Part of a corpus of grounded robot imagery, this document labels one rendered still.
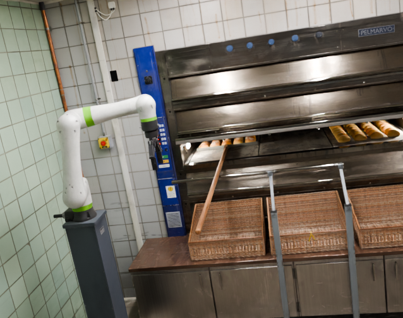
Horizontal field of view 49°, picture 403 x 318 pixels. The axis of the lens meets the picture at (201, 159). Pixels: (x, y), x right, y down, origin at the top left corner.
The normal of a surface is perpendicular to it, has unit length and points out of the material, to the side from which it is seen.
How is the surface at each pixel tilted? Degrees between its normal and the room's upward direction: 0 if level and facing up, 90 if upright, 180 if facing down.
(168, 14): 90
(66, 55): 90
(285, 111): 70
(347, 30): 90
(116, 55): 90
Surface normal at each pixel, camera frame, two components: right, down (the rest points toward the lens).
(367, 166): -0.19, -0.07
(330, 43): -0.14, 0.27
